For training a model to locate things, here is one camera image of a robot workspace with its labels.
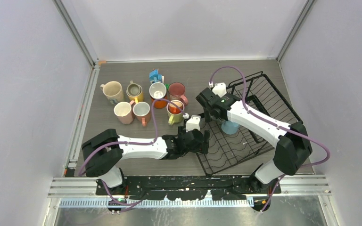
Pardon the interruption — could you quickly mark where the small beige cup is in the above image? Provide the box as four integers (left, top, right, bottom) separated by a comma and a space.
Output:
126, 81, 142, 97

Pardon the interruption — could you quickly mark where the light pink mug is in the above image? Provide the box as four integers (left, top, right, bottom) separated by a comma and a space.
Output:
114, 100, 136, 125

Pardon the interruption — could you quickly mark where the orange mug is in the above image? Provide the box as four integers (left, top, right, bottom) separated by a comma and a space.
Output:
151, 97, 167, 109

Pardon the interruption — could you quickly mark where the light blue faceted mug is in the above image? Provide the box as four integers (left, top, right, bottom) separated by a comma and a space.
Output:
221, 121, 239, 135

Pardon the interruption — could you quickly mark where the black wire dish rack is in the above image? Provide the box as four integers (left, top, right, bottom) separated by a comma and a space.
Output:
197, 71, 302, 176

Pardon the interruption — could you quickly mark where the small orange cup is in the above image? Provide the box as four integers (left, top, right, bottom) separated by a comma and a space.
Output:
167, 100, 183, 114

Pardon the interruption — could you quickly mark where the salmon pink mug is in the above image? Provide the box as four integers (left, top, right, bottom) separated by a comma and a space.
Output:
133, 102, 151, 127

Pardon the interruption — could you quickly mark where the blue white toy house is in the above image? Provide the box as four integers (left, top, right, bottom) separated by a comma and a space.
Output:
148, 69, 164, 84

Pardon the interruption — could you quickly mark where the lime green mug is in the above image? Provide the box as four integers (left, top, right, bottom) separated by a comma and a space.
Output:
166, 103, 183, 125

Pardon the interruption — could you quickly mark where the yellow mug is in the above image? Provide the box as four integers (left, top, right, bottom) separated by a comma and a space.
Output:
128, 92, 144, 103

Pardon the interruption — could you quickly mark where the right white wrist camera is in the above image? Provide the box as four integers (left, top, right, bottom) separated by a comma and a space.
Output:
209, 81, 227, 98

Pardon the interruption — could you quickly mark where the aluminium rail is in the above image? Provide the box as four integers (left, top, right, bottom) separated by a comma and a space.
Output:
48, 174, 331, 209

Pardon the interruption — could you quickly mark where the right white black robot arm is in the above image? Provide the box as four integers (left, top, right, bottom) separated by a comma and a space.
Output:
196, 88, 313, 193

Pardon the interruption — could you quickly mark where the cream patterned mug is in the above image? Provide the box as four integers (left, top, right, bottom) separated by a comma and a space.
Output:
100, 81, 124, 105

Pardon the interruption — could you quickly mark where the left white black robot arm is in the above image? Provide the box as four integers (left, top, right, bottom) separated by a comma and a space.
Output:
80, 126, 210, 195

